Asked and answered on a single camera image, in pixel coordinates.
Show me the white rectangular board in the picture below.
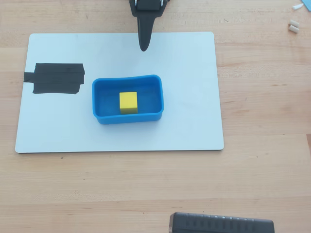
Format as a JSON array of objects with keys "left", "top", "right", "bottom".
[{"left": 15, "top": 32, "right": 225, "bottom": 154}]

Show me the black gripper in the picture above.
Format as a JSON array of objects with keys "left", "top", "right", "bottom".
[{"left": 128, "top": 0, "right": 171, "bottom": 52}]

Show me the yellow cube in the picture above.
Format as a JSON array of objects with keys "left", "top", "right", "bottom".
[{"left": 119, "top": 91, "right": 138, "bottom": 115}]

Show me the black ribbed device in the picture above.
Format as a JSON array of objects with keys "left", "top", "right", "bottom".
[{"left": 169, "top": 212, "right": 276, "bottom": 233}]

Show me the black tape patch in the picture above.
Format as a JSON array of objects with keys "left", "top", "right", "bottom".
[{"left": 23, "top": 63, "right": 86, "bottom": 95}]

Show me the blue rectangular plastic bin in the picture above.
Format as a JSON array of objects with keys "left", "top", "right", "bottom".
[{"left": 91, "top": 74, "right": 165, "bottom": 126}]

